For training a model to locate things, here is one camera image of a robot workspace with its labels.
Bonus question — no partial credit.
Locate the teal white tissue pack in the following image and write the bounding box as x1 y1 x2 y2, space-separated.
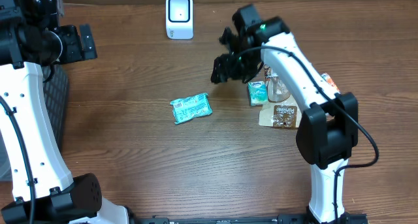
248 81 268 106

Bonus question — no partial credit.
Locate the brown white snack pouch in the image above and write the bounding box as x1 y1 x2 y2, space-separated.
259 65 302 129

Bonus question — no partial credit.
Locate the light green wet wipes pack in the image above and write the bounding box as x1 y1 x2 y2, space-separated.
170 93 212 125

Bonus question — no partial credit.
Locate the orange tissue pack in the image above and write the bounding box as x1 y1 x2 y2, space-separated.
321 72 340 91

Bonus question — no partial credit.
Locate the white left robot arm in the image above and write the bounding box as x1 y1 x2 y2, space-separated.
1 0 135 223

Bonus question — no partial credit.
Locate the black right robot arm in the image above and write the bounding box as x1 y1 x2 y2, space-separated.
211 5 359 223

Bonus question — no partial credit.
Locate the white barcode scanner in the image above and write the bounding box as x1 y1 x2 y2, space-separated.
165 0 194 40

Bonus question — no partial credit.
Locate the grey plastic mesh basket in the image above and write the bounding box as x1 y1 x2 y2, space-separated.
0 64 70 182

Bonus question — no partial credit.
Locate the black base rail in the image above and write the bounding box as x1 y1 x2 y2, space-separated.
130 212 369 224

